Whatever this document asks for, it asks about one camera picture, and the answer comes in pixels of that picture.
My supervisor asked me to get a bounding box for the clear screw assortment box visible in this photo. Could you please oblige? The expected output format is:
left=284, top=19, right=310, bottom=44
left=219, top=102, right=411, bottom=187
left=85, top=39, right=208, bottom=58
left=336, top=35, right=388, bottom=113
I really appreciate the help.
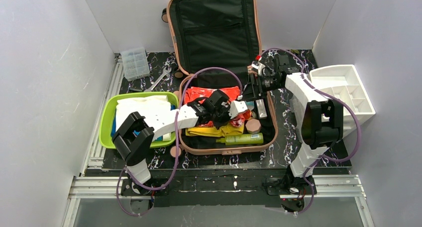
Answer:
left=121, top=47, right=150, bottom=81

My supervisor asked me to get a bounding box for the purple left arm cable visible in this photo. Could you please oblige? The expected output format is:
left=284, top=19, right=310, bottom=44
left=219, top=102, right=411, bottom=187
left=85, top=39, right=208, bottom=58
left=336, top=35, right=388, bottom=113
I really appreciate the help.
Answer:
left=116, top=66, right=244, bottom=218

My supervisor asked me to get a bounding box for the aluminium base frame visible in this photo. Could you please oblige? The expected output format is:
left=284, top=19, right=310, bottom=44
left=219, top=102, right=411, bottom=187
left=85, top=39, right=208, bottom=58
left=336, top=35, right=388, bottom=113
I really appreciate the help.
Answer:
left=61, top=54, right=377, bottom=227

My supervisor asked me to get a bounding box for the white printed shirt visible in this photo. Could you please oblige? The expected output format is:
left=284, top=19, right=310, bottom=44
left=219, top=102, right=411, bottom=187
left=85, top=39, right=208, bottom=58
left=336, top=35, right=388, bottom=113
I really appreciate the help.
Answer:
left=110, top=95, right=175, bottom=137

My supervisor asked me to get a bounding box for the yellow folded cloth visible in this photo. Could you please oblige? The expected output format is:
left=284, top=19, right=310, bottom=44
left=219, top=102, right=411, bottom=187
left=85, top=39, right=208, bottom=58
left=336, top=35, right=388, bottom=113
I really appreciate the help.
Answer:
left=185, top=123, right=244, bottom=137

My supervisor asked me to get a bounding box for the white divided organizer box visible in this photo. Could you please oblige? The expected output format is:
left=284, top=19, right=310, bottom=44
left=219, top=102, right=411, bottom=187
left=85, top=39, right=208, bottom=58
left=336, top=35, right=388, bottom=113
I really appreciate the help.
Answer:
left=288, top=64, right=376, bottom=142

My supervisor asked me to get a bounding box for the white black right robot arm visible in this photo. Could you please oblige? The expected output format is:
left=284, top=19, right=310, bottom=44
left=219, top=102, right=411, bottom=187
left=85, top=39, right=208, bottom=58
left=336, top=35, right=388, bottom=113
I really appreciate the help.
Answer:
left=241, top=55, right=343, bottom=190

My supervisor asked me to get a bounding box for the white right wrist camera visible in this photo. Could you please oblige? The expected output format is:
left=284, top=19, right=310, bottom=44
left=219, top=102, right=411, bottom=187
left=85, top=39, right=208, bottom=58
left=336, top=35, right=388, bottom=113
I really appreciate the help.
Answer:
left=251, top=55, right=266, bottom=76

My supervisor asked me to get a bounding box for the red white tie-dye cloth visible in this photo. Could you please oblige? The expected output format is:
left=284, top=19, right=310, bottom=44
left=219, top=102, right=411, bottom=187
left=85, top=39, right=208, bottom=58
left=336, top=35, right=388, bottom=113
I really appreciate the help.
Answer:
left=183, top=86, right=251, bottom=127

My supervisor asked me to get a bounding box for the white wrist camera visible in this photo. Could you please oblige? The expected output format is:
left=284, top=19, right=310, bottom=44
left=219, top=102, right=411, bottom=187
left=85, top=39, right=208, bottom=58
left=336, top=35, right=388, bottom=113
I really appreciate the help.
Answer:
left=229, top=101, right=248, bottom=119
left=251, top=55, right=266, bottom=76

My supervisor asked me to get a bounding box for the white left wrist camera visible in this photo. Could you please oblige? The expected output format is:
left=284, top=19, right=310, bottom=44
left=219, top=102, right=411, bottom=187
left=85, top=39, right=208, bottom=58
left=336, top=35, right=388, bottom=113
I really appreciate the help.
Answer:
left=229, top=101, right=248, bottom=119

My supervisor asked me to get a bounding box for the white pink blue spray bottle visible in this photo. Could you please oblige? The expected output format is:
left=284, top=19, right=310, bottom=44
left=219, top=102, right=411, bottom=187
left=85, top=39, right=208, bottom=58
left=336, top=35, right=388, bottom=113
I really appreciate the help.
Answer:
left=246, top=101, right=255, bottom=111

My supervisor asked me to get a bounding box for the blue towel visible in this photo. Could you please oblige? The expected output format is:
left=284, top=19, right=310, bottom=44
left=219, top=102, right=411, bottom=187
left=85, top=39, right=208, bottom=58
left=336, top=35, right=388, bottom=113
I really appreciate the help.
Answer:
left=110, top=99, right=176, bottom=137

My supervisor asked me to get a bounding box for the pink octagonal compact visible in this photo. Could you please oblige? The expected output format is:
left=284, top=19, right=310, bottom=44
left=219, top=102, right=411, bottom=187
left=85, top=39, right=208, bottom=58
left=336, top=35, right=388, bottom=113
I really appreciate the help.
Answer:
left=245, top=119, right=262, bottom=134

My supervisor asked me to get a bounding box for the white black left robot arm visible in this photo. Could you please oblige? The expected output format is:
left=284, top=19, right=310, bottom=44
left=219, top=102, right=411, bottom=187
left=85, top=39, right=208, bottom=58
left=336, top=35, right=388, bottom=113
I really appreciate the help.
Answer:
left=112, top=90, right=238, bottom=191

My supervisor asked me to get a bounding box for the silver open end wrench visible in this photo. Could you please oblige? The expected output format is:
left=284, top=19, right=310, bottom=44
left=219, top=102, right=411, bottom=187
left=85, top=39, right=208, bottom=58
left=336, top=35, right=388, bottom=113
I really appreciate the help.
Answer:
left=144, top=67, right=172, bottom=92

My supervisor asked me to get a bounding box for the pink hard shell suitcase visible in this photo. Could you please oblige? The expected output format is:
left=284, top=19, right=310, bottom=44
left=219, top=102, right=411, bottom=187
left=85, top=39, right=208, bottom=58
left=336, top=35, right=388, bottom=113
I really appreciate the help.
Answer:
left=161, top=0, right=279, bottom=159

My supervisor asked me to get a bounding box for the strip of metal screws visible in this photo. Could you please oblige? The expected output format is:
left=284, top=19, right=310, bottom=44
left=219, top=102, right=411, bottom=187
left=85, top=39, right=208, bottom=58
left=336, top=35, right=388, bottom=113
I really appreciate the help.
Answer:
left=128, top=87, right=144, bottom=93

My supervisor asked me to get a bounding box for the yellow green spray bottle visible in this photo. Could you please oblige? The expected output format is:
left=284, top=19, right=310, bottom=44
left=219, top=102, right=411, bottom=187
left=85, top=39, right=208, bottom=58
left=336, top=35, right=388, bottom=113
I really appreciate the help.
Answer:
left=215, top=133, right=264, bottom=145

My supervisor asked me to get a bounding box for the lime green plastic basin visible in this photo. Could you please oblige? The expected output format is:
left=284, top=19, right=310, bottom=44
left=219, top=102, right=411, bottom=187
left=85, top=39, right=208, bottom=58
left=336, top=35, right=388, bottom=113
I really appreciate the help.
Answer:
left=99, top=92, right=179, bottom=149

